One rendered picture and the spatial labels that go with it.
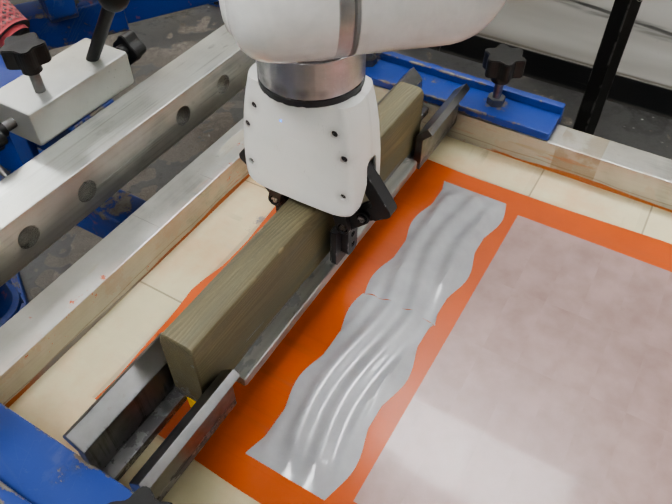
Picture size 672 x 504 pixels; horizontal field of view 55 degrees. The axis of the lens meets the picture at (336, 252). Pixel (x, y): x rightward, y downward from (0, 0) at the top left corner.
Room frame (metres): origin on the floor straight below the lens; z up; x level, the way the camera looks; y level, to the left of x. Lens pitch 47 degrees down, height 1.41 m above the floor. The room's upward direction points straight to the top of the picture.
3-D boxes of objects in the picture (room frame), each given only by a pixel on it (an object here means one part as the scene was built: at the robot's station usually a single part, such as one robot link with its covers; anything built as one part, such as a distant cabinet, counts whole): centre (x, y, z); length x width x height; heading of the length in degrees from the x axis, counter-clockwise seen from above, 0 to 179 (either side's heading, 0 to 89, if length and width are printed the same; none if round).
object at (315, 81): (0.40, 0.02, 1.18); 0.09 x 0.07 x 0.03; 59
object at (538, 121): (0.64, -0.11, 0.98); 0.30 x 0.05 x 0.07; 59
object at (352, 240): (0.38, -0.02, 1.03); 0.03 x 0.03 x 0.07; 59
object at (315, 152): (0.40, 0.02, 1.12); 0.10 x 0.07 x 0.11; 59
